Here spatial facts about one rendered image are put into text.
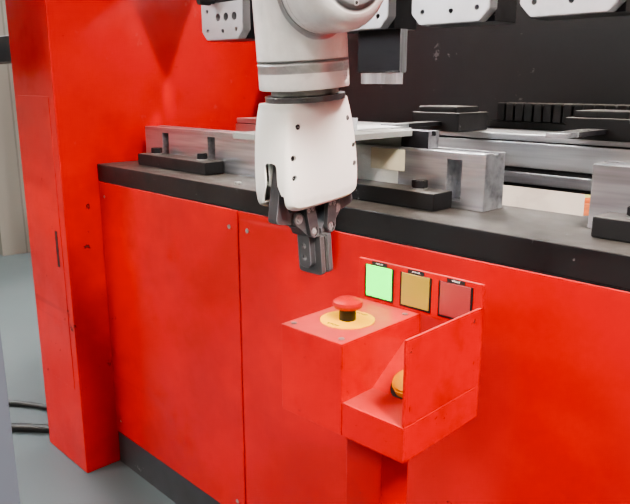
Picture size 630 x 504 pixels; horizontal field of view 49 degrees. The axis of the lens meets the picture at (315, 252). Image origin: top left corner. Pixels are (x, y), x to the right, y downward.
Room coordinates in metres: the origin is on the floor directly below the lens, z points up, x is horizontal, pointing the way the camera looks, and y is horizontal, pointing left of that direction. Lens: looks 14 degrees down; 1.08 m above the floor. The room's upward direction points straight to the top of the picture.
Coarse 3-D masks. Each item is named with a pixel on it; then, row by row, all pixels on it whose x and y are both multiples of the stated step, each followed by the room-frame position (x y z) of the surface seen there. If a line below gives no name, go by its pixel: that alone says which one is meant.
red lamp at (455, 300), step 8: (440, 288) 0.85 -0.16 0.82; (448, 288) 0.84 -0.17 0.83; (456, 288) 0.83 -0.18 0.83; (464, 288) 0.82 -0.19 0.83; (440, 296) 0.85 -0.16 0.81; (448, 296) 0.84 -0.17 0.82; (456, 296) 0.83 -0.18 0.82; (464, 296) 0.82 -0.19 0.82; (440, 304) 0.85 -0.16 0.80; (448, 304) 0.84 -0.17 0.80; (456, 304) 0.83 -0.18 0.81; (464, 304) 0.82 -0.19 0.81; (440, 312) 0.85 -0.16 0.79; (448, 312) 0.84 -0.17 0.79; (456, 312) 0.83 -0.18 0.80; (464, 312) 0.82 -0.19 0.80
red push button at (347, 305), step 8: (344, 296) 0.86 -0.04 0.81; (352, 296) 0.86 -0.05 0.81; (336, 304) 0.84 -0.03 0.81; (344, 304) 0.83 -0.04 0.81; (352, 304) 0.83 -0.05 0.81; (360, 304) 0.84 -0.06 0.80; (344, 312) 0.84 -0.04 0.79; (352, 312) 0.84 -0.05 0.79; (344, 320) 0.84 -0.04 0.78; (352, 320) 0.84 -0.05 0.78
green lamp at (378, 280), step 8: (368, 264) 0.93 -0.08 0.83; (368, 272) 0.93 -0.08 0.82; (376, 272) 0.92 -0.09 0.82; (384, 272) 0.91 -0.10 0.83; (368, 280) 0.93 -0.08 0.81; (376, 280) 0.92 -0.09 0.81; (384, 280) 0.91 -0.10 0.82; (368, 288) 0.93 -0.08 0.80; (376, 288) 0.92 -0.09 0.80; (384, 288) 0.91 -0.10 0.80; (376, 296) 0.92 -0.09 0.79; (384, 296) 0.91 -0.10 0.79
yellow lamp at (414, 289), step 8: (408, 280) 0.88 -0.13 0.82; (416, 280) 0.87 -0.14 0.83; (424, 280) 0.87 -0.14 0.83; (408, 288) 0.88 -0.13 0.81; (416, 288) 0.87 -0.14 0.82; (424, 288) 0.86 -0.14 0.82; (408, 296) 0.88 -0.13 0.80; (416, 296) 0.87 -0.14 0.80; (424, 296) 0.86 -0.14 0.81; (408, 304) 0.88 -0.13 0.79; (416, 304) 0.87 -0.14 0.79; (424, 304) 0.86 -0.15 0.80
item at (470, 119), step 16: (416, 112) 1.48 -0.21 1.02; (432, 112) 1.45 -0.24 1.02; (448, 112) 1.43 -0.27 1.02; (464, 112) 1.43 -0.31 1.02; (480, 112) 1.46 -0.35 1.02; (416, 128) 1.47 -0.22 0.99; (432, 128) 1.44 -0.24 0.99; (448, 128) 1.42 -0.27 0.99; (464, 128) 1.42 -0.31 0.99; (480, 128) 1.46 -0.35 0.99
